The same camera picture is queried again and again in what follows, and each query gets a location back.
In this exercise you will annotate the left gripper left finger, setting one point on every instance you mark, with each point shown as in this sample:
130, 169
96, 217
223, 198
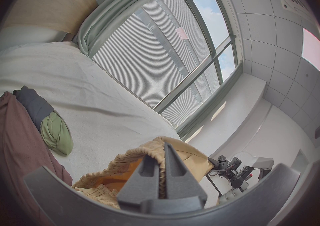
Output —
140, 187

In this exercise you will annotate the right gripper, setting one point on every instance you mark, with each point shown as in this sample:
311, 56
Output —
233, 167

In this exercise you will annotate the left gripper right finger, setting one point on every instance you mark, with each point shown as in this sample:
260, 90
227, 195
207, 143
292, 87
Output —
182, 185

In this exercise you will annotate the tan shorts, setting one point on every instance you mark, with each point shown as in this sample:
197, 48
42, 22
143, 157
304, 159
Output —
186, 160

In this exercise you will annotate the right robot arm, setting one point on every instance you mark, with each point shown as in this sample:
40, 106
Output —
261, 163

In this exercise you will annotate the bed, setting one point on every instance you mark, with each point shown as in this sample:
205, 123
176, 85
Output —
87, 82

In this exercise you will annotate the green garment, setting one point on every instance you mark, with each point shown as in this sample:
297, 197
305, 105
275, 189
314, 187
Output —
56, 135

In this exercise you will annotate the brown garment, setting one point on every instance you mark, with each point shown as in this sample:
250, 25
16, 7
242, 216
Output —
22, 150

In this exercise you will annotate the black garment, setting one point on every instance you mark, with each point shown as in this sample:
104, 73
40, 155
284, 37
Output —
32, 105

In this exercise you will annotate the window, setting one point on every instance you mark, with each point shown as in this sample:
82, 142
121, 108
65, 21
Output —
155, 50

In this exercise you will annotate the ceiling light panel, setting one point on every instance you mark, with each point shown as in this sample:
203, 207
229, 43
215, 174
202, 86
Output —
311, 47

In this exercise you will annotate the grey-green curtain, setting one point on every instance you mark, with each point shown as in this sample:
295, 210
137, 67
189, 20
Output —
100, 20

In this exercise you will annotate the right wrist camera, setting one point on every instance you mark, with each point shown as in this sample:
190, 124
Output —
222, 161

